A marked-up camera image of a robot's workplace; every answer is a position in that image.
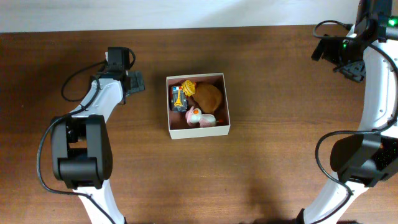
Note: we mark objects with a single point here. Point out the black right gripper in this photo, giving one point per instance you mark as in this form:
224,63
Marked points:
352,71

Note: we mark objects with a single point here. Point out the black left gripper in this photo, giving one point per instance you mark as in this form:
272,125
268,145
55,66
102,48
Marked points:
135,81

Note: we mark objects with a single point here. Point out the grey orange toy car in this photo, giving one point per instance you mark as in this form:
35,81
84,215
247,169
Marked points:
178,100

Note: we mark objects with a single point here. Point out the yellow round fan toy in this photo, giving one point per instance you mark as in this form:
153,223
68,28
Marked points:
188,87

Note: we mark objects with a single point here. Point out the white cardboard box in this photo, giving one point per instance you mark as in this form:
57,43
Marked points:
177,124

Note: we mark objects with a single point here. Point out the white pink duck toy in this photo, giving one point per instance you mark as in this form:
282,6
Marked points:
195,118

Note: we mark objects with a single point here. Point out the brown plush bear toy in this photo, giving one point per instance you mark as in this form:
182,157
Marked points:
208,97

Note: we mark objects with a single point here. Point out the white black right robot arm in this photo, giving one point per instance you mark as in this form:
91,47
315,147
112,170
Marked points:
361,158

